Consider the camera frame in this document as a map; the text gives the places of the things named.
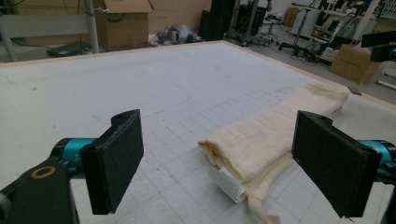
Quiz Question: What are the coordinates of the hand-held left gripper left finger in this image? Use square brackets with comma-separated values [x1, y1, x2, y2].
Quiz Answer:
[79, 108, 145, 216]

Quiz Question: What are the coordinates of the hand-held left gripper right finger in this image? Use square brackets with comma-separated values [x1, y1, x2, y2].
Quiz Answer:
[290, 109, 383, 218]

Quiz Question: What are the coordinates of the cream knitted garment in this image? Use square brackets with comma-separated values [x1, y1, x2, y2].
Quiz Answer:
[197, 81, 349, 224]

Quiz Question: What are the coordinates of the small cardboard box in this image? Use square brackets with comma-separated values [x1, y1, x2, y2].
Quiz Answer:
[329, 44, 381, 85]

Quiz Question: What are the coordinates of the white metal rack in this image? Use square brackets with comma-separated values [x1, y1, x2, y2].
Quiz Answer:
[290, 0, 387, 48]

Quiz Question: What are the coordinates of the rolling stand base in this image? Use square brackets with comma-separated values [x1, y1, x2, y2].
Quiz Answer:
[277, 12, 316, 59]

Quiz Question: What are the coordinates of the white garment tag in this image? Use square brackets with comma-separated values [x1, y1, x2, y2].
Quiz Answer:
[216, 166, 247, 204]

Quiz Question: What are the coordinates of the black flat case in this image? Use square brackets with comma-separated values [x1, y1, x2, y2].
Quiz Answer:
[46, 41, 93, 59]

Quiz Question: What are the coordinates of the large open cardboard box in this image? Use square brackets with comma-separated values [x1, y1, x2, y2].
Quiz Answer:
[92, 0, 153, 52]

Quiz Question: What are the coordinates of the grey robot parts heap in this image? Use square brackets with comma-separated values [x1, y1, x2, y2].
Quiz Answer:
[156, 23, 204, 47]

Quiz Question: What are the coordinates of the black cabinet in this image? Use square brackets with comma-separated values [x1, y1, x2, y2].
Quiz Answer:
[198, 0, 241, 42]

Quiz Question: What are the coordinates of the grey metal frame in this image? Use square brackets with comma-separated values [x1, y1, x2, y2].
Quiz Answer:
[0, 0, 100, 63]

